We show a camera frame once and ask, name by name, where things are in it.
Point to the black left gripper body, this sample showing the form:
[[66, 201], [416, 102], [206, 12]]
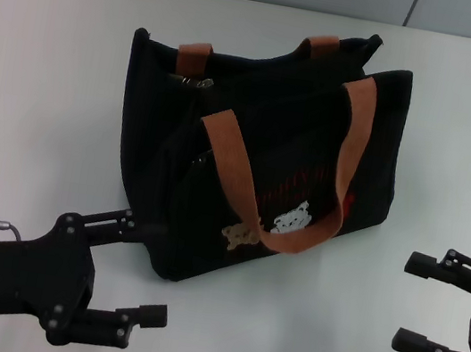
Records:
[[15, 275]]

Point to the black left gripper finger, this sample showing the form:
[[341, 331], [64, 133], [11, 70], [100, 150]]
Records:
[[112, 221], [120, 321]]

